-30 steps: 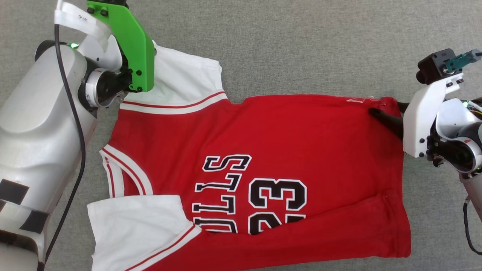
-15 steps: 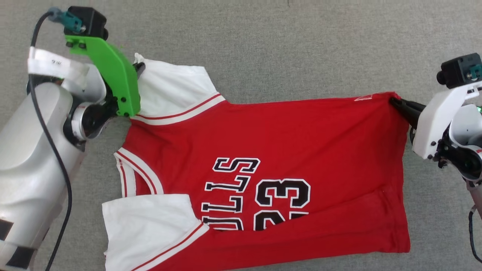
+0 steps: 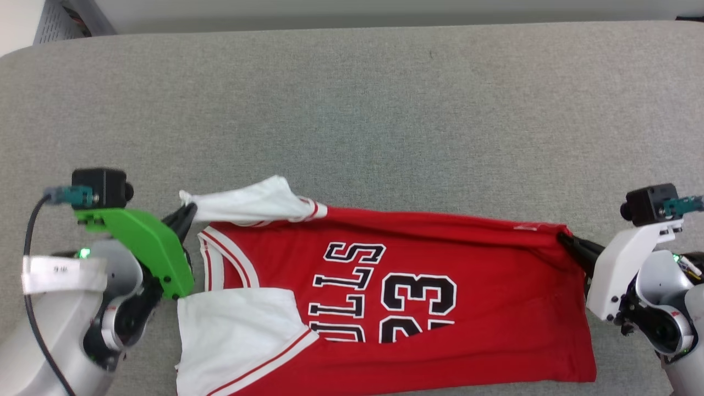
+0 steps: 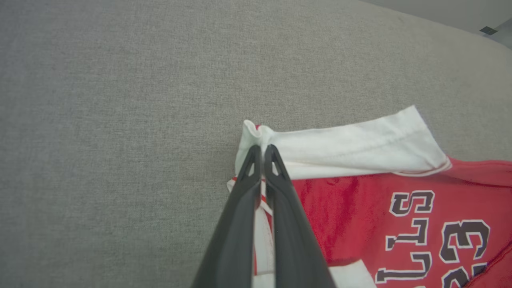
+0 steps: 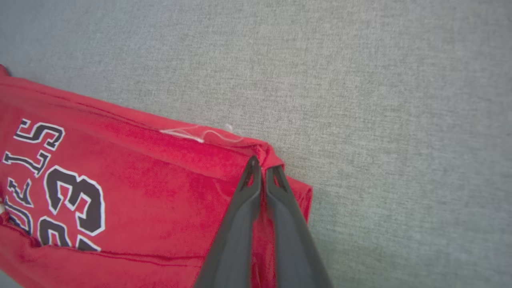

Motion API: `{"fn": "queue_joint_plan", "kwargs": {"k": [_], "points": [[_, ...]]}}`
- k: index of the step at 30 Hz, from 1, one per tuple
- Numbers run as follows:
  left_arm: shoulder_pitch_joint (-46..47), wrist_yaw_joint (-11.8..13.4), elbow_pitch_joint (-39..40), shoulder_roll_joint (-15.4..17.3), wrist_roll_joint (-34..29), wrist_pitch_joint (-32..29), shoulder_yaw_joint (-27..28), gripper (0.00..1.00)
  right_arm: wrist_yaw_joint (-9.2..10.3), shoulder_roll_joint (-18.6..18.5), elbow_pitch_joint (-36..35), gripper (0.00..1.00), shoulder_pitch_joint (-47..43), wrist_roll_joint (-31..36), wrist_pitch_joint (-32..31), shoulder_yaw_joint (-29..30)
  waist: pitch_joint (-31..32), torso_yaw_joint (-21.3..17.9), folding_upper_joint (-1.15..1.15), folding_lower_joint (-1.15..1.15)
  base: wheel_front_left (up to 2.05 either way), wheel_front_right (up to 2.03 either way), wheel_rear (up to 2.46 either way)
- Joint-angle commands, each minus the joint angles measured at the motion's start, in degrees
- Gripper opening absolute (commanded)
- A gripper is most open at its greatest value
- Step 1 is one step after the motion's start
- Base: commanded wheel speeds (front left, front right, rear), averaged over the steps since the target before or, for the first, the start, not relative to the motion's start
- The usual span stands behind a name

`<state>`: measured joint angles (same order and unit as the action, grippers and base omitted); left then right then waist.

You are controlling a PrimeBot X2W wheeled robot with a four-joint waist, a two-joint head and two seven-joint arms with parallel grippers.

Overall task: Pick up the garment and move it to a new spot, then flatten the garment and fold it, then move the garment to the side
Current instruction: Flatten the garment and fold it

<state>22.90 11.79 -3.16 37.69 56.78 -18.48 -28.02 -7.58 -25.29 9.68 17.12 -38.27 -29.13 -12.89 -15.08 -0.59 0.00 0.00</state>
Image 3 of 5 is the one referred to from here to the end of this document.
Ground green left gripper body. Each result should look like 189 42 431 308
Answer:
75 207 195 301

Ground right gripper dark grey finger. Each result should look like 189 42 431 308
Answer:
557 232 607 259
569 246 601 282

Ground red white basketball jersey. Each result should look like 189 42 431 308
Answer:
174 174 598 396

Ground white paper label tag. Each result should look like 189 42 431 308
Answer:
21 255 108 295

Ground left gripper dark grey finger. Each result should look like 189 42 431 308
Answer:
161 203 198 232
174 217 195 259

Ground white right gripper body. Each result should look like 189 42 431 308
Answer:
585 219 685 323

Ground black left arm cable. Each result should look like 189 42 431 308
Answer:
24 185 95 396

